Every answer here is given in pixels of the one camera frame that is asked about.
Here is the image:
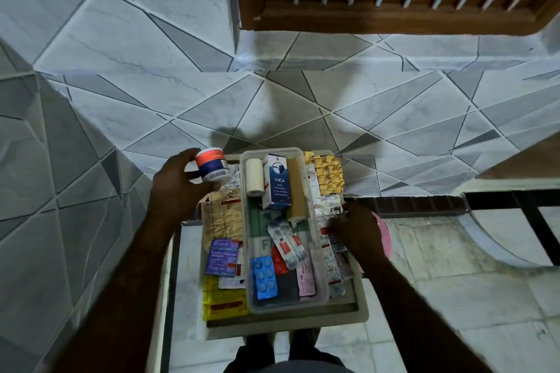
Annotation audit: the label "person's left hand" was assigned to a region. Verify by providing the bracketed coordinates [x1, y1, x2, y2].
[146, 148, 222, 234]

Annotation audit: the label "person's right hand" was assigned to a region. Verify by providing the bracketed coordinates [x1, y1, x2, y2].
[328, 201, 388, 271]

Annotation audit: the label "white red-blue label medicine bottle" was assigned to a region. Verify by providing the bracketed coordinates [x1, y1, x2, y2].
[195, 147, 232, 184]

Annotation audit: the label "beige tablet strip pack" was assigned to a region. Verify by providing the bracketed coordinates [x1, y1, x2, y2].
[202, 199, 244, 251]

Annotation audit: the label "gold foil tablet strips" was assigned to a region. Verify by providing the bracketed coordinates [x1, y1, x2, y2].
[304, 151, 345, 196]

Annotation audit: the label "beige bandage roll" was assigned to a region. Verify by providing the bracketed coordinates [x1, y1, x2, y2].
[286, 157, 307, 225]

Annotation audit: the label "purple tablet strip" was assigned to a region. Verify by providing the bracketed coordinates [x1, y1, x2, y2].
[205, 238, 240, 277]

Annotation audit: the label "white bandage roll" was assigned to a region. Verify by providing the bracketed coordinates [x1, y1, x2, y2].
[244, 158, 265, 198]

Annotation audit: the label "clear plastic first aid box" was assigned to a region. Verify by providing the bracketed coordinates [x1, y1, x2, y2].
[239, 147, 330, 315]

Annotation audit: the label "white blue medicine box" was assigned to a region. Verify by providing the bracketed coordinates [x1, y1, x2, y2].
[261, 153, 293, 211]

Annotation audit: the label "blue tablet blister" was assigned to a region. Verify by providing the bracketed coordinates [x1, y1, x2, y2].
[251, 256, 279, 301]

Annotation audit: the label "yellow sachet pack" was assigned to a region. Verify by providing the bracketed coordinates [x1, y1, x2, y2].
[202, 274, 249, 322]

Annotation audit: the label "person's left forearm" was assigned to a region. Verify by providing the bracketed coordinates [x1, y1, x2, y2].
[50, 219, 176, 373]

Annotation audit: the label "person's right forearm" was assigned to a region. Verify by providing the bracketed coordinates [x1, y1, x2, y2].
[349, 254, 495, 373]

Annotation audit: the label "pink lidded trash bin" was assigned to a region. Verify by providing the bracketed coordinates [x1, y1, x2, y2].
[345, 210, 393, 273]

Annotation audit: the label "white plastic drawer cabinet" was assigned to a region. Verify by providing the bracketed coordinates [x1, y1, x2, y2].
[199, 149, 370, 341]

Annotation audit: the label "dark shoe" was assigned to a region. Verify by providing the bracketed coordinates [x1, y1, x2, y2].
[251, 333, 277, 360]
[288, 329, 320, 356]

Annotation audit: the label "grey shorts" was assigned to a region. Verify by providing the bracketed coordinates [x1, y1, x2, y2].
[223, 344, 355, 373]

